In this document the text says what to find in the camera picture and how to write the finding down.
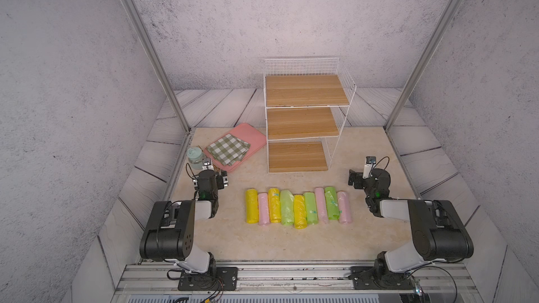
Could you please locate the pink bag roll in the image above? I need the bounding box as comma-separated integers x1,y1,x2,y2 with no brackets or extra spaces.
337,191,352,224
314,187,329,224
258,193,271,226

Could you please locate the yellow bag roll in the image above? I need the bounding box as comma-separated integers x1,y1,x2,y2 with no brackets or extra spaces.
293,194,307,229
268,188,282,223
245,189,259,224

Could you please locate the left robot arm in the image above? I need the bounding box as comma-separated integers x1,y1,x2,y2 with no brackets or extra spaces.
139,169,228,276

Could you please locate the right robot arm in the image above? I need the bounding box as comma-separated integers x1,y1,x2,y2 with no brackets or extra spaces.
348,168,474,290

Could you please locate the green bag roll right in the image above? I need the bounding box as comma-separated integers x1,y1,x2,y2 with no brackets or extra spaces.
324,187,341,220

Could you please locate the green bag roll middle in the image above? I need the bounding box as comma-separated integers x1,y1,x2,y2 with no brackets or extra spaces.
304,192,319,225

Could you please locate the light green bag roll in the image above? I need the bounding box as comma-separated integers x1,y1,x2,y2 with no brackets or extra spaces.
280,189,294,226

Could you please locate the pink tray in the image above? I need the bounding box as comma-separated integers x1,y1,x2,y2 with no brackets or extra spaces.
204,123,266,172

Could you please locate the green checkered cloth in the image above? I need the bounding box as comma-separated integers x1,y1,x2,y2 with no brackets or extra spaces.
206,133,251,166

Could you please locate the mint green bottle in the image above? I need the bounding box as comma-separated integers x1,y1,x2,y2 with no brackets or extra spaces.
187,147,206,170

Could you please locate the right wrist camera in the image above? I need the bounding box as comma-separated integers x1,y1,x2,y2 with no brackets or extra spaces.
363,156,377,179

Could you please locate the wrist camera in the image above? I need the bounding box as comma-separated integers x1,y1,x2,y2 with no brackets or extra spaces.
202,157,215,171
363,156,377,179

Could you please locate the white wire wooden shelf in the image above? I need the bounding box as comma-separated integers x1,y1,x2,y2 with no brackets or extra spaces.
263,57,357,173

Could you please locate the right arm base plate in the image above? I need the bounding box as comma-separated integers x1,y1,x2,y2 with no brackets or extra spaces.
348,267,415,290

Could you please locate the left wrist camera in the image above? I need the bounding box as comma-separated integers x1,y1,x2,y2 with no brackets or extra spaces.
202,157,215,171

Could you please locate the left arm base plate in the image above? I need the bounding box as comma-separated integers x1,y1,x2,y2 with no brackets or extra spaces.
178,267,238,291

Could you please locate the right aluminium frame post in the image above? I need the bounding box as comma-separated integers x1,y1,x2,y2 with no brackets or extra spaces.
383,0,463,134

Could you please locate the aluminium frame post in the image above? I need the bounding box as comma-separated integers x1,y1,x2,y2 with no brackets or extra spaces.
120,0,191,133
383,0,463,134

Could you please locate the aluminium mounting rail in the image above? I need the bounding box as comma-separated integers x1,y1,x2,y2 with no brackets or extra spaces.
112,261,482,302

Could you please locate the left aluminium frame post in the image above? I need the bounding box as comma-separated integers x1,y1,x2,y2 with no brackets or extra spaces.
120,0,191,133

